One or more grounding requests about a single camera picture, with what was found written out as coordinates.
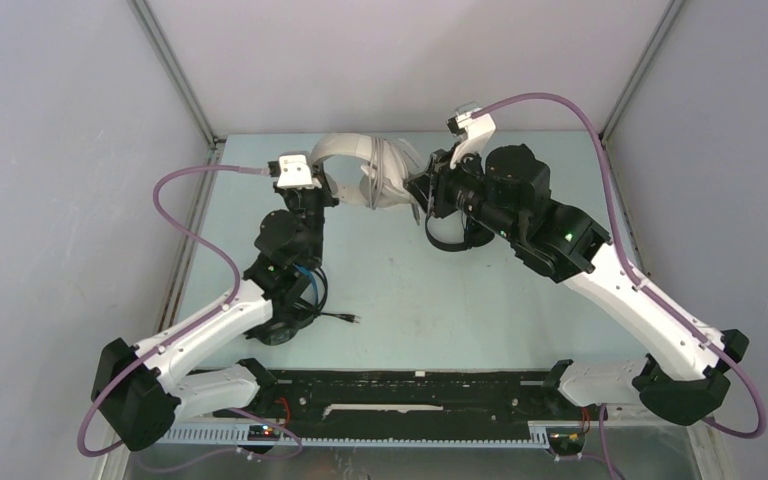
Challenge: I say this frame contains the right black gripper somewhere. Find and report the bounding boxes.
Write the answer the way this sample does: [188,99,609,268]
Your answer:
[401,141,520,244]

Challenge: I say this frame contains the white gaming headset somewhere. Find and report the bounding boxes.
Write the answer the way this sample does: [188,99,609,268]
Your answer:
[310,133,421,223]

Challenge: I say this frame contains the small black on-ear headphones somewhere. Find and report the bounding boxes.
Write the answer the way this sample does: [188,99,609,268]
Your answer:
[424,213,495,253]

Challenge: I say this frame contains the black headset with blue band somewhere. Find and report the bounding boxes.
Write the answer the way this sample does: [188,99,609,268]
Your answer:
[244,267,361,346]

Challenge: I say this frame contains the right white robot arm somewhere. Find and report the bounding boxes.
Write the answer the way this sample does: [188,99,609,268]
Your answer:
[406,144,748,426]

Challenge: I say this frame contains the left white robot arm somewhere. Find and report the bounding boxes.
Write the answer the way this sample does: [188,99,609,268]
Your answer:
[91,174,338,452]

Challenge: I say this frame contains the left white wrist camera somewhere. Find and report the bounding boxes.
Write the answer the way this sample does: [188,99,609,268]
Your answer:
[268,153,322,190]

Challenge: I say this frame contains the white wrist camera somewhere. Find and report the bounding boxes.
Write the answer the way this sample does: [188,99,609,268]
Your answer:
[268,153,322,190]
[446,102,496,170]

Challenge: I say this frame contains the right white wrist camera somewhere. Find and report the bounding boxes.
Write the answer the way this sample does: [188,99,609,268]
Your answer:
[446,102,496,170]

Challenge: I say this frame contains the right aluminium frame post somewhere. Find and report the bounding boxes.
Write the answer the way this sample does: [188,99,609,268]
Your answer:
[601,0,689,145]

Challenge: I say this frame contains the aluminium frame post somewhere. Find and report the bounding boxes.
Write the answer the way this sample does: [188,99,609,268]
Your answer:
[601,0,689,145]
[125,0,221,148]

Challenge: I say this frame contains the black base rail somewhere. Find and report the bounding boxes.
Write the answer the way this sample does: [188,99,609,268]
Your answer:
[158,368,624,441]

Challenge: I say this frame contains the left aluminium frame post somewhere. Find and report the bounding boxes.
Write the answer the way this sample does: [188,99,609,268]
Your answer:
[125,0,221,148]

